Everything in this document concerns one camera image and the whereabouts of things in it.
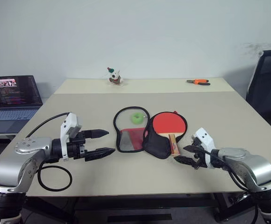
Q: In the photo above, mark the white plush dog toy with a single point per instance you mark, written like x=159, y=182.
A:
x=115, y=77

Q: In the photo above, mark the green ball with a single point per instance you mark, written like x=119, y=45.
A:
x=137, y=118

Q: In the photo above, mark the red and black paddle case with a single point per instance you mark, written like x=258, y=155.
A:
x=156, y=144

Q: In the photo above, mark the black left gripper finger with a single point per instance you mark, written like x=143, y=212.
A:
x=99, y=152
x=98, y=133

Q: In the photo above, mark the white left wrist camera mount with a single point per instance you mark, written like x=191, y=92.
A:
x=70, y=121

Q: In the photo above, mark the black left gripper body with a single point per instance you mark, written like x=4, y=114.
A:
x=77, y=145

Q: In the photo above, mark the red table tennis paddle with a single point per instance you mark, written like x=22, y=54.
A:
x=168, y=123

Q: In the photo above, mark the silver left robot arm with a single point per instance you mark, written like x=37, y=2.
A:
x=7, y=170

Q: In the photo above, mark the black office chair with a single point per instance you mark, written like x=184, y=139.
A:
x=266, y=88

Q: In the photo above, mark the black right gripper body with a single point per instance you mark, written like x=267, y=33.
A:
x=202, y=158

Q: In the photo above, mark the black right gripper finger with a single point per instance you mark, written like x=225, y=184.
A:
x=187, y=161
x=192, y=150

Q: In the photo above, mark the open blue laptop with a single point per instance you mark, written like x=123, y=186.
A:
x=14, y=93

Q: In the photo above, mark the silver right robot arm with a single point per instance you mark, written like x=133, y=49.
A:
x=254, y=168

